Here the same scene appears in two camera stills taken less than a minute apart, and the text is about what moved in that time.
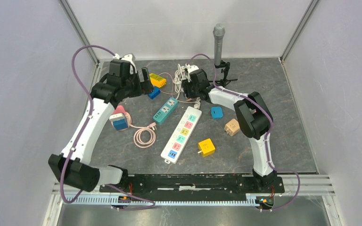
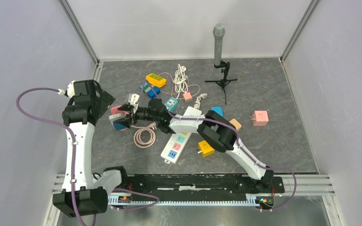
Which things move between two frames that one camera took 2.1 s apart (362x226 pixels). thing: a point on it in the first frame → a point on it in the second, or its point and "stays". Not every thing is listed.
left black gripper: x=145 y=87 → x=105 y=100
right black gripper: x=186 y=85 → x=127 y=121
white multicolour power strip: x=174 y=148 stays
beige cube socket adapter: x=232 y=127 stays
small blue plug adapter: x=217 y=112 stays
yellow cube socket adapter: x=206 y=147 stays
